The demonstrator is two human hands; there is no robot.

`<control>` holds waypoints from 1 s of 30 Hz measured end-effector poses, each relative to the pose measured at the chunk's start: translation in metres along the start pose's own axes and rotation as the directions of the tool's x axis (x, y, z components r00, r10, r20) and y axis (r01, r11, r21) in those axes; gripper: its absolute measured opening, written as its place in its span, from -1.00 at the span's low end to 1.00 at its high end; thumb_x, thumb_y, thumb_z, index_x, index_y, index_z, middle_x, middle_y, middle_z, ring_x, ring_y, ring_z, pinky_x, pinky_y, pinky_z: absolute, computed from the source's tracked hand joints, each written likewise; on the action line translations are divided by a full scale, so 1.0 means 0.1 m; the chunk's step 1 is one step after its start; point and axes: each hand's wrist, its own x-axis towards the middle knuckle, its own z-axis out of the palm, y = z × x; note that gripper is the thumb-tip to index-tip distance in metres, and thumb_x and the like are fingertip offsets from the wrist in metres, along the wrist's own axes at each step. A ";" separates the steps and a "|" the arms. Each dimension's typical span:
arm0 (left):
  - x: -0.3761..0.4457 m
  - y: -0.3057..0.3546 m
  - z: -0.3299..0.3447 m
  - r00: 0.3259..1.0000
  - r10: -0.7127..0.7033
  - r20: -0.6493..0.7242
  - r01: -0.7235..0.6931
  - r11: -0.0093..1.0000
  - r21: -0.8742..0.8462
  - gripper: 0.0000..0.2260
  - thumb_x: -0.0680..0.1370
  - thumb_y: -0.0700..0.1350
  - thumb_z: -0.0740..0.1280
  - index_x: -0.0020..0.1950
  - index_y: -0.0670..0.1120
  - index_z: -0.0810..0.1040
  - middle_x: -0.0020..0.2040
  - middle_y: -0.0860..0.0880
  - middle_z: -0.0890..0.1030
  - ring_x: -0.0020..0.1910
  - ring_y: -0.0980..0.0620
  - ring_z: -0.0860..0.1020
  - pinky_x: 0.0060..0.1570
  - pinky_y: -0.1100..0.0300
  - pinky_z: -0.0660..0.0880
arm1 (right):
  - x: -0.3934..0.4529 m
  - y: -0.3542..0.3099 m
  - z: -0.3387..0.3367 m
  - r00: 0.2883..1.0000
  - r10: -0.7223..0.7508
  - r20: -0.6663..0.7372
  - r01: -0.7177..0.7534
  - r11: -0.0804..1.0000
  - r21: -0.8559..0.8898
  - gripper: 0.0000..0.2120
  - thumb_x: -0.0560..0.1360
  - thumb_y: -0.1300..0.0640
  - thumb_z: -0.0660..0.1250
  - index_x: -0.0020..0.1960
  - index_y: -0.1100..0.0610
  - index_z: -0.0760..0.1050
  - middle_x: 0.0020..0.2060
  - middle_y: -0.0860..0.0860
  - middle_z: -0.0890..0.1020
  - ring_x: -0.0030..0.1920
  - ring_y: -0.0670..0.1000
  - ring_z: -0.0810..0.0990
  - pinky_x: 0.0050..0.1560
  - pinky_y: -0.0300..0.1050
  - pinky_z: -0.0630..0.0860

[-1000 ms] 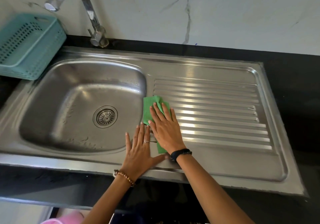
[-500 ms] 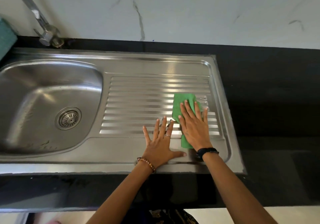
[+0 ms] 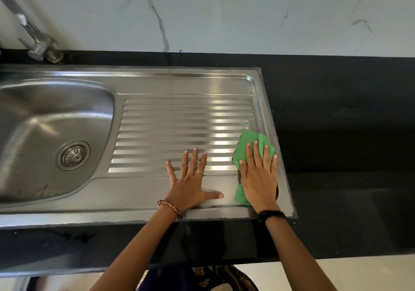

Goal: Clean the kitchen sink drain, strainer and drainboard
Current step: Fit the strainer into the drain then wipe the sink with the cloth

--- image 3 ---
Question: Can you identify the person's left hand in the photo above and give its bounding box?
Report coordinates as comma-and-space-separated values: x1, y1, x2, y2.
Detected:
166, 147, 225, 216

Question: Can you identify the person's right hand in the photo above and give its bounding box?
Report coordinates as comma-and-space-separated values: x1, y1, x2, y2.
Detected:
239, 140, 281, 214

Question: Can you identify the green cleaning cloth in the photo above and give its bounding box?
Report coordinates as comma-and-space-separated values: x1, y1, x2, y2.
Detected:
231, 129, 276, 207

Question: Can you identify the stainless steel sink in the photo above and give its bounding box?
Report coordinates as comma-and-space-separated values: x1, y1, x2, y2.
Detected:
0, 64, 298, 230

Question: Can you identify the round metal drain strainer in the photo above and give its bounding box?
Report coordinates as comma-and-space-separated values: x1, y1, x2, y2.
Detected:
59, 143, 89, 168

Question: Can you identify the chrome faucet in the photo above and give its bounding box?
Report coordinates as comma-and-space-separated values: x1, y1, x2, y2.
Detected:
0, 0, 64, 65

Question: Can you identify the person's left forearm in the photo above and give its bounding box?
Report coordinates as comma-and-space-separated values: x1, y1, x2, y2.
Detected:
88, 208, 179, 291

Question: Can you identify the person's right forearm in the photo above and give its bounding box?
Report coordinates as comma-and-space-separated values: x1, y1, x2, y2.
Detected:
264, 215, 339, 291

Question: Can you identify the black wristband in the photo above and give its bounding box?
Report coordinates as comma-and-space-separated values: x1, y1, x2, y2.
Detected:
258, 210, 287, 223

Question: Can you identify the purple embroidered garment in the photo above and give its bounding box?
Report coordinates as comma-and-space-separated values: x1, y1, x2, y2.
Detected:
136, 265, 259, 291

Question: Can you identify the wooden bead bracelet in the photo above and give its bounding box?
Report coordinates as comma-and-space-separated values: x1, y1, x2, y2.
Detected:
157, 199, 183, 221

